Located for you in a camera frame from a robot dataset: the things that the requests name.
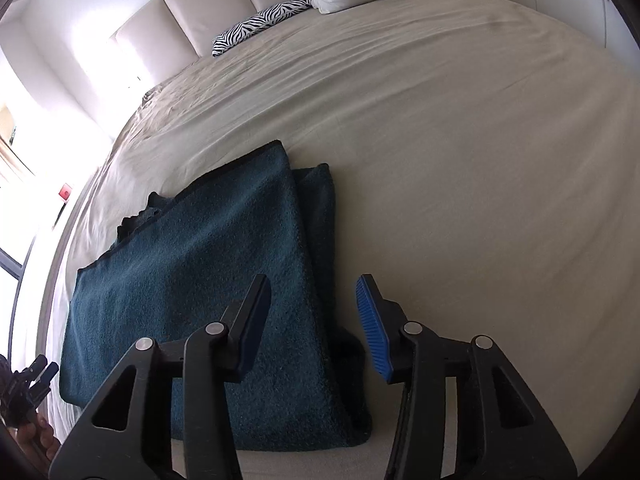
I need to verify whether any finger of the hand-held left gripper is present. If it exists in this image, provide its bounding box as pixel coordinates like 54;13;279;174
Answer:
27;355;60;397

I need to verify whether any cream padded headboard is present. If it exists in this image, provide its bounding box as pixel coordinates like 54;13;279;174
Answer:
110;0;301;59

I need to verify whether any dark framed window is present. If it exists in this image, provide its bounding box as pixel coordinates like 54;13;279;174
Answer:
0;242;37;282

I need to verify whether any dark teal knit sweater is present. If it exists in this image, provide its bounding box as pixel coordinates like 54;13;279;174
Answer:
58;140;374;454

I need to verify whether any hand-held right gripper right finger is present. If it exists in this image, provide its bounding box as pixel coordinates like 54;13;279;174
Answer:
355;273;579;480

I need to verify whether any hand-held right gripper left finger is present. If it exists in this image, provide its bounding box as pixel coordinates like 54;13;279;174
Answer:
47;273;272;480

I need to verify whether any bed with beige sheet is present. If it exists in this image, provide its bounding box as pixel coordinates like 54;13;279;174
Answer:
49;0;640;480

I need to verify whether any person's right hand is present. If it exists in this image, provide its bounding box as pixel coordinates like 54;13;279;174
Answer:
14;414;62;462

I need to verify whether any zebra print pillow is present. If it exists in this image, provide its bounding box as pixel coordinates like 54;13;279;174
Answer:
211;0;314;59

